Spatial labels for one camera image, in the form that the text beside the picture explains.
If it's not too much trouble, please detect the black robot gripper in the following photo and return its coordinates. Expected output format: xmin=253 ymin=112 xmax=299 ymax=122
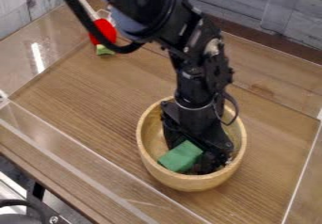
xmin=160 ymin=101 xmax=234 ymax=175

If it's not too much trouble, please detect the green rectangular block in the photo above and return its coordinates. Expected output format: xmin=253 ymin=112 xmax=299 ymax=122
xmin=158 ymin=140 xmax=203 ymax=173

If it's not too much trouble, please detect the light wooden bowl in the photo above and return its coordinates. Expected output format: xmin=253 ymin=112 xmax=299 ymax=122
xmin=136 ymin=96 xmax=247 ymax=192

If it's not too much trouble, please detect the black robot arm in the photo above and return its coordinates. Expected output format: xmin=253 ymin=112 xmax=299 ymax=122
xmin=64 ymin=0 xmax=235 ymax=175

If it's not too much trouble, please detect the red plush strawberry toy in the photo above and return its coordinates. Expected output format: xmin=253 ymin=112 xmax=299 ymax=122
xmin=88 ymin=18 xmax=118 ymax=56

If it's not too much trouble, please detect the black table leg bracket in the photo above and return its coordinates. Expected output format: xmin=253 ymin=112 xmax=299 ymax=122
xmin=27 ymin=182 xmax=71 ymax=224

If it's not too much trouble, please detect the black cable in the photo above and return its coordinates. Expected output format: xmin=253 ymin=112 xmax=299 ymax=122
xmin=0 ymin=198 xmax=43 ymax=224

